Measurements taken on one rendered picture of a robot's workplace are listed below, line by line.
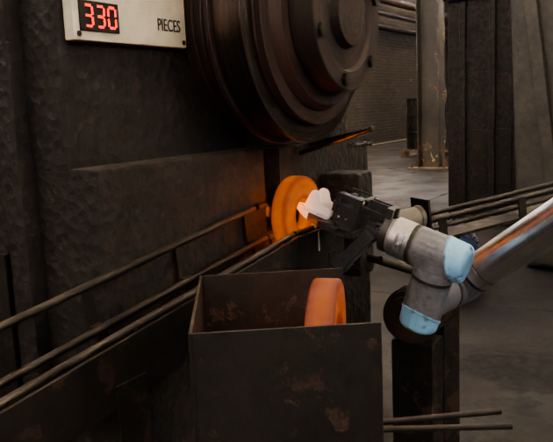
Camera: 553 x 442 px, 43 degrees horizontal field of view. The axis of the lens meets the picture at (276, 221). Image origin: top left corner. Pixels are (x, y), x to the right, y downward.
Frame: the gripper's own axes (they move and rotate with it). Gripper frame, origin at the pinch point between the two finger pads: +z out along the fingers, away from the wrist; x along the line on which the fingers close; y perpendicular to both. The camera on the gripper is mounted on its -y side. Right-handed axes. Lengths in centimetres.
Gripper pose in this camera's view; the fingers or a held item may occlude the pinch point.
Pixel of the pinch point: (299, 209)
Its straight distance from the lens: 140.8
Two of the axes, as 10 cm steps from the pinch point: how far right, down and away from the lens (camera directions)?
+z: -8.2, -3.5, 4.4
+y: 2.2, -9.2, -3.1
